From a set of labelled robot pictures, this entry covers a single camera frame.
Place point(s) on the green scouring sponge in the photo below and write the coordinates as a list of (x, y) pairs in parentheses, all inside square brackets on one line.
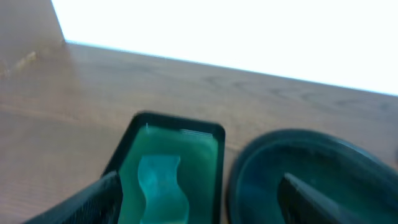
[(165, 200)]

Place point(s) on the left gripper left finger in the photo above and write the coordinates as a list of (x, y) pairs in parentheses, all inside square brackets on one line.
[(99, 202)]

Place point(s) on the round black tray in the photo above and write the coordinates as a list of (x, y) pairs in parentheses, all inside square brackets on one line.
[(338, 169)]

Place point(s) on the black rectangular water tray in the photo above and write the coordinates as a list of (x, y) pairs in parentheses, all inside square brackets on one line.
[(200, 146)]

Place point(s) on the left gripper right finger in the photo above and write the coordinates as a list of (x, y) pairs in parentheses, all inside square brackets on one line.
[(302, 204)]

